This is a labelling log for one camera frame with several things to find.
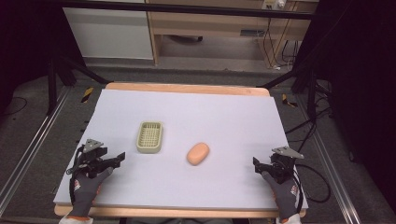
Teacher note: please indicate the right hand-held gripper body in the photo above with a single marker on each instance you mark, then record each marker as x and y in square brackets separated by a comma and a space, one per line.
[282, 166]

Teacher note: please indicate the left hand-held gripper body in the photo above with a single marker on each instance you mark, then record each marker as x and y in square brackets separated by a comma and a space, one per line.
[92, 155]

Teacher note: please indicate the person's right hand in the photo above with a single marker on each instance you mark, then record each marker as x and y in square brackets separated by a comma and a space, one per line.
[285, 196]

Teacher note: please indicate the person's left hand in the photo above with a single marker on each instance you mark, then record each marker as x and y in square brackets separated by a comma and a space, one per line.
[84, 189]

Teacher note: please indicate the beige slotted soap dish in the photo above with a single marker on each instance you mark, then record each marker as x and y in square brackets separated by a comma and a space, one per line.
[149, 137]

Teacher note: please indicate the white foam board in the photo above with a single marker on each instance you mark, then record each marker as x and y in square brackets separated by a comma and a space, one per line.
[218, 118]

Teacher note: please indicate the orange bread roll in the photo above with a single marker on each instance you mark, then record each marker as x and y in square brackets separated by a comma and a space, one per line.
[198, 153]

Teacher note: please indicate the yellow black floor tape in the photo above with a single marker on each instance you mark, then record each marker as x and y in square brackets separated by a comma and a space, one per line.
[87, 95]
[289, 101]

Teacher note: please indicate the wooden table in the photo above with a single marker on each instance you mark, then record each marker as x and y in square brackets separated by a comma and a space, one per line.
[186, 89]

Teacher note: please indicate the black curtain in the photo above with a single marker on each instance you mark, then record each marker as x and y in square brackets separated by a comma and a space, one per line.
[25, 37]
[364, 77]

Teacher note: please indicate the white cabinet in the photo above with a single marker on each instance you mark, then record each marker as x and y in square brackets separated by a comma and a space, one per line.
[109, 34]

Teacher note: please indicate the light wooden desk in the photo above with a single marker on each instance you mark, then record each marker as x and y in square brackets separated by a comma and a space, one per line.
[218, 25]

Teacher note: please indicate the white power strip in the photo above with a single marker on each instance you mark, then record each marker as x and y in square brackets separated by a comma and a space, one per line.
[274, 3]

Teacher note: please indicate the aluminium floor rail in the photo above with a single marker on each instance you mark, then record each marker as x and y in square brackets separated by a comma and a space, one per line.
[34, 140]
[333, 168]

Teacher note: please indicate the black metal frame leg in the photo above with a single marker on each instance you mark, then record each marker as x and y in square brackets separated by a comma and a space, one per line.
[52, 84]
[311, 93]

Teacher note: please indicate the black metal frame bar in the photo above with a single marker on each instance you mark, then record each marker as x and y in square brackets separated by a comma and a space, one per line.
[186, 8]

